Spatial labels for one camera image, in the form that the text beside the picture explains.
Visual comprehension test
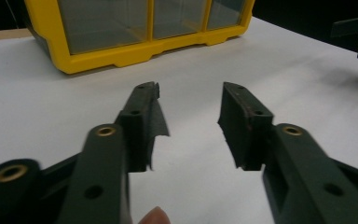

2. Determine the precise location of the white board sheet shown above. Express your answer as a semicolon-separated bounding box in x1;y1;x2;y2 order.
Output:
0;16;358;224

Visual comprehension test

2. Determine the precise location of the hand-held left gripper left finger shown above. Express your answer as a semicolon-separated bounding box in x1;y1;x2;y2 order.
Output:
115;81;171;173

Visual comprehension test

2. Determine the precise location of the yellow black organizer cabinet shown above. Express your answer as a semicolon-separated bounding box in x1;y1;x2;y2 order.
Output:
22;0;256;75

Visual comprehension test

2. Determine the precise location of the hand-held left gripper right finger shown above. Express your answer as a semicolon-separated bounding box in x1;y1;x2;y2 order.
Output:
217;81;275;172

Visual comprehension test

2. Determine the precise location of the grid of clear drawers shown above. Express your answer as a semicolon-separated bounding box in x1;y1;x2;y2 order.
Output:
57;0;246;56

